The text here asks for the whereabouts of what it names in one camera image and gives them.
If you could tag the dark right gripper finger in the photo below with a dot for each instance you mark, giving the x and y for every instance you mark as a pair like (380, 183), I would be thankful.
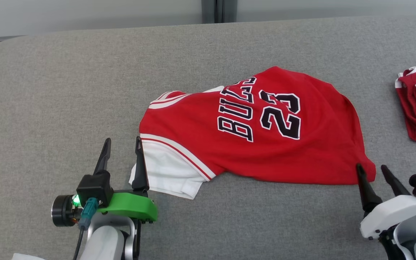
(395, 182)
(367, 191)

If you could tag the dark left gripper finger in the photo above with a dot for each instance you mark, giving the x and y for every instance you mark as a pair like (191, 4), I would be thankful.
(103, 157)
(141, 169)

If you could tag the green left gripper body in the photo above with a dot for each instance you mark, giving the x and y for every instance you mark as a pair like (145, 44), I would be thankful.
(130, 207)

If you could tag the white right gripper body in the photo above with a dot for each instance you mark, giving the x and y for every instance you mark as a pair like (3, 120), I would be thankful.
(395, 213)

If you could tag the red number 23 basketball jersey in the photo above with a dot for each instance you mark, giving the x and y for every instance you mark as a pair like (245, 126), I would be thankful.
(302, 159)

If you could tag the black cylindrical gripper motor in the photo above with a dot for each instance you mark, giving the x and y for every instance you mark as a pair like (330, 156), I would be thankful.
(63, 210)

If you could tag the grey fabric sofa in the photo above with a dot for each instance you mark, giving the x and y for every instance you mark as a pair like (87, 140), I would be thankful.
(67, 90)

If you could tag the white crumpled cloth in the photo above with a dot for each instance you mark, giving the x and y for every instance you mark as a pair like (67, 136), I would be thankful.
(27, 257)

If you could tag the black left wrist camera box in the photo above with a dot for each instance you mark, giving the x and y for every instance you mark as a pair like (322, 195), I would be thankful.
(94, 187)

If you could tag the dark grey window frame post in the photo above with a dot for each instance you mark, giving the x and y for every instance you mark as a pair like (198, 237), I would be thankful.
(219, 11)

